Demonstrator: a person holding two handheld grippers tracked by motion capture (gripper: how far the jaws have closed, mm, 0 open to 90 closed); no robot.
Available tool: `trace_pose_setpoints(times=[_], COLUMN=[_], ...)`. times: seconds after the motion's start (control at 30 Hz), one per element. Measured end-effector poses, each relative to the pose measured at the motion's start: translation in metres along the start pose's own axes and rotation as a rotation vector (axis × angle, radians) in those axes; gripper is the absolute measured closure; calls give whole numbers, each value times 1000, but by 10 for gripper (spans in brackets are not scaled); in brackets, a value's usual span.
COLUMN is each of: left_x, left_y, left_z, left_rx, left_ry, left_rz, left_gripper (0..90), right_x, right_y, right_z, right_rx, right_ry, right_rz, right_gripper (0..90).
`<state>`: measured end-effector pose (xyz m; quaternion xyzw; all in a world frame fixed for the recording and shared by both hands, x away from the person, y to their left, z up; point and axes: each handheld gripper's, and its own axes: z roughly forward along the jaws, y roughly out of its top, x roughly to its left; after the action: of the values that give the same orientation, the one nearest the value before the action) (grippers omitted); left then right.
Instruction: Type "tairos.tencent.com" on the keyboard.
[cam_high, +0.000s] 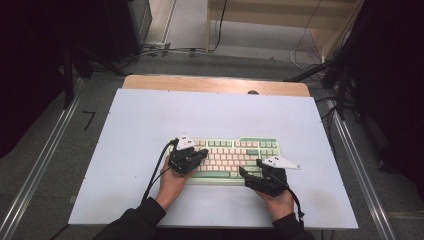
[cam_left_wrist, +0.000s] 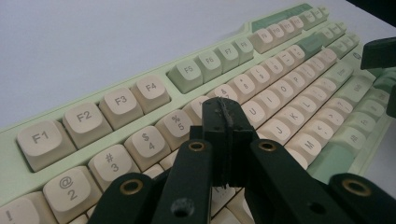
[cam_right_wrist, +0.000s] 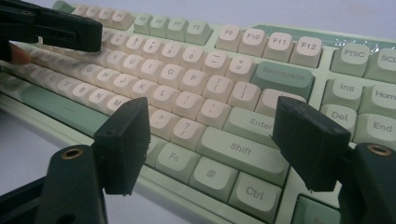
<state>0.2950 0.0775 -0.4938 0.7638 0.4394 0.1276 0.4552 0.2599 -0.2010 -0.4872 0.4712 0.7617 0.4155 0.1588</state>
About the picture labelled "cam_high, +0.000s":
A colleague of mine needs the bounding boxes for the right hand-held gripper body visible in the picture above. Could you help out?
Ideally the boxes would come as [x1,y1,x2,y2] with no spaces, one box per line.
[245,155,301,198]

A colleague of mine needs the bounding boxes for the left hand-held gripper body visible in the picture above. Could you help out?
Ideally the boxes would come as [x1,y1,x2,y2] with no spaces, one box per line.
[167,133,201,175]

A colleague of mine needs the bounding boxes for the green and pink keyboard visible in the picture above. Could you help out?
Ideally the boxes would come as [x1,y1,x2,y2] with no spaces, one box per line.
[167,136,282,186]

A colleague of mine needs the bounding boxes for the person's right hand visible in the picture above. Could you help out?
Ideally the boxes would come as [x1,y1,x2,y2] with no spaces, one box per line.
[256,189,296,223]

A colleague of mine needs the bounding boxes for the person's left hand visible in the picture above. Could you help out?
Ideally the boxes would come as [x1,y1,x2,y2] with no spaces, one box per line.
[155,156,198,211]

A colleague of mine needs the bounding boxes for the white board sheet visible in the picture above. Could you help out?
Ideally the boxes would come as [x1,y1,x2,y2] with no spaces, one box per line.
[67,87,360,230]

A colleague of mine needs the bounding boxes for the wooden table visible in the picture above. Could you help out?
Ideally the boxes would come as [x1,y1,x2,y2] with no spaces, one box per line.
[121,74,312,98]

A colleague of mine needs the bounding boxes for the black tripod stand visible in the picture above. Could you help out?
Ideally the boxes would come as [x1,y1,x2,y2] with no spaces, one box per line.
[283,56,363,122]

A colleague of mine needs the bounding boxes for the grey power strip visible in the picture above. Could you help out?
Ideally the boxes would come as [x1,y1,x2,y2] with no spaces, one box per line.
[142,41,172,52]

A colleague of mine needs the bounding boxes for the black metal stand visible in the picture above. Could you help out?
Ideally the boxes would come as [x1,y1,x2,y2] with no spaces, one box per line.
[60,46,128,110]

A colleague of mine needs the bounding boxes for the dark cabinet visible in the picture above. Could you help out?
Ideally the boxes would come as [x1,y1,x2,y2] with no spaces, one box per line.
[102,0,154,65]

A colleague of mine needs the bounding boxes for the dark curtain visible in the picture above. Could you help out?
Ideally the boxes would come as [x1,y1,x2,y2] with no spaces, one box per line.
[339,0,424,204]
[0,0,111,160]

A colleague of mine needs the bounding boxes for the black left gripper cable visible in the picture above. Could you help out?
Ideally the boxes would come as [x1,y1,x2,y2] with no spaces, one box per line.
[141,138,180,205]

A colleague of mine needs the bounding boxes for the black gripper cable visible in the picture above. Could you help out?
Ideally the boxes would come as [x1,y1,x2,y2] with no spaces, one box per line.
[141,138,180,205]
[285,186,306,228]

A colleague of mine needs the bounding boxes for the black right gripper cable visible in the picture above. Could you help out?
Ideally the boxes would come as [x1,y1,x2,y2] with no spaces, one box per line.
[285,186,306,228]

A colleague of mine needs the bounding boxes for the aluminium floor rail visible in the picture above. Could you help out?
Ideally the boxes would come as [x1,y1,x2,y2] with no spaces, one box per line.
[326,98,398,240]
[0,78,84,240]

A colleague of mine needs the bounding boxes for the white cable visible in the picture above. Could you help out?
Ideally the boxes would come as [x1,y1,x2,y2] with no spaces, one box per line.
[289,0,325,74]

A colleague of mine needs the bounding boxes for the black hanging cable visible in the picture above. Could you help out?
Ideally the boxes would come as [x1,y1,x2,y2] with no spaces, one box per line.
[209,0,229,54]

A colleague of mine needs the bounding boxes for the light wooden shelf frame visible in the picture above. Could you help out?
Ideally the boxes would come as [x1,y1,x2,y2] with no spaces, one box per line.
[204,0,365,62]

